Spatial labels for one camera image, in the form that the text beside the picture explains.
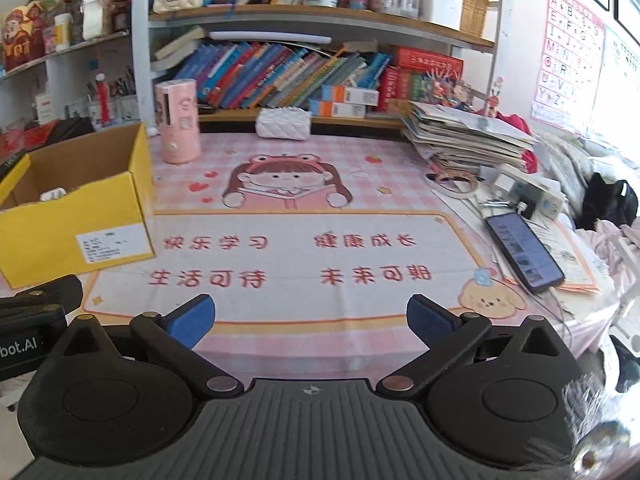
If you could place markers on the stack of booklets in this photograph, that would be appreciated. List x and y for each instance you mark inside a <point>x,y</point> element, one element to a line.
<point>465,135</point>

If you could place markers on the white side shelf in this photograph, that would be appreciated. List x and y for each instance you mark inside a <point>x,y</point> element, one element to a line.
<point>55,75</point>

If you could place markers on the white power strip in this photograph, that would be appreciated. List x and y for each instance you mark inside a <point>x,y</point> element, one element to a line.
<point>532,191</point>

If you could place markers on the colourful hair ornament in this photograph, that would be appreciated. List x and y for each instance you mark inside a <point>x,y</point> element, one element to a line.
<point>447,89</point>

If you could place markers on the orange and white carton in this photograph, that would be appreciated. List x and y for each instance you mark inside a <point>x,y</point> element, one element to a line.
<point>350,95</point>
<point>337,109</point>

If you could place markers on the white jar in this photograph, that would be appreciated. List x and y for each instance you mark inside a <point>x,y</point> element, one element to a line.
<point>63,29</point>

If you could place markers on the magenta cloth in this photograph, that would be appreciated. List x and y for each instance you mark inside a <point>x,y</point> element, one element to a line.
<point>515,127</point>

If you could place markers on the black box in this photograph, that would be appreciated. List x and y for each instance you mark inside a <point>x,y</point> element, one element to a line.
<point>12,167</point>

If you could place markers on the clear tape roll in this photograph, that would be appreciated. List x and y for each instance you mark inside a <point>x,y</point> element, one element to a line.
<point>452,177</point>

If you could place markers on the alphabet wall poster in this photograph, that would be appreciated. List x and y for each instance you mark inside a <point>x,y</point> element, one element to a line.
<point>567,57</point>

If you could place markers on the red packet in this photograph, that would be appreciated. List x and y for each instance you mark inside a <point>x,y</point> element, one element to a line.
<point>22,137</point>

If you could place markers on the red printed figure box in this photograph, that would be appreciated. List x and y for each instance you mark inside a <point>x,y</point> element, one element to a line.
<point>22,37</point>

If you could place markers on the black bag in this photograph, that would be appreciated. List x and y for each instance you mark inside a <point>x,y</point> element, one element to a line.
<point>607,200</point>

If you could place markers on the white paper bag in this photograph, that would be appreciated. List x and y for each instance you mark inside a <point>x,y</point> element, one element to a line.
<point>95,10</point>

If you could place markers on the white light bar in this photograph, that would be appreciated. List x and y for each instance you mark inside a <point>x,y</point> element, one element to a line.
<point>270,37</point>

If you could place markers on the black smartphone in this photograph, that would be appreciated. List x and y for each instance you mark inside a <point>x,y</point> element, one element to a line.
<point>524,252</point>

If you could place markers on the red tassel ornament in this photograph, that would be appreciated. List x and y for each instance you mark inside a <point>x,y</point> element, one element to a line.
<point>103,97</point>

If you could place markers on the row of colourful books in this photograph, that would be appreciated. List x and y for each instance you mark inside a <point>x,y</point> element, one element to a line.
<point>280,75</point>

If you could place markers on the yellow cardboard box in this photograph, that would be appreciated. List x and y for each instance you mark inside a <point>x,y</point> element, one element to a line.
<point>65,220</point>

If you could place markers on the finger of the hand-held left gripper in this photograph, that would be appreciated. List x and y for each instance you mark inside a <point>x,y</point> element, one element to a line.
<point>55,290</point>
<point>30,319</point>

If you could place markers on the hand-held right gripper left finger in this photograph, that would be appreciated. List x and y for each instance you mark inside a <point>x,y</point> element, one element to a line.
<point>192,319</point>

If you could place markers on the white quilted pouch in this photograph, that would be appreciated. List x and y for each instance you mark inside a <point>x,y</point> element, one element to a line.
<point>283,123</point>

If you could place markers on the red book box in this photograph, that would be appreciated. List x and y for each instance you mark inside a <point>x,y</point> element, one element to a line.
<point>430,62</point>

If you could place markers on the loose paper sheets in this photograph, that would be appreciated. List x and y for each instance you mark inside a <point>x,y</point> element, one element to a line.
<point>580,265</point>

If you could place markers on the black ribbed case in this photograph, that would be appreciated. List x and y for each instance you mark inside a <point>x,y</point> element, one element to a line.
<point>70,130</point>

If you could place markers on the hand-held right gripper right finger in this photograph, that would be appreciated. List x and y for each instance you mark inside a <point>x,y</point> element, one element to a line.
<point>429,319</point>

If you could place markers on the pale pink cloth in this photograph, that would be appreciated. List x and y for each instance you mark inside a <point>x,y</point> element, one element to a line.
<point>610,255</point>

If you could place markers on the white pen holder box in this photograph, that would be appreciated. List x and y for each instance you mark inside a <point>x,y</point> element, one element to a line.
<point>441,9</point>

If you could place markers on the white charger plug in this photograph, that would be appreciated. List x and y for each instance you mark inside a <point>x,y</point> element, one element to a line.
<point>52,194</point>

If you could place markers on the group of pen cups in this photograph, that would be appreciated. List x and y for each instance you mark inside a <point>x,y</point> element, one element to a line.
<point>120,102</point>

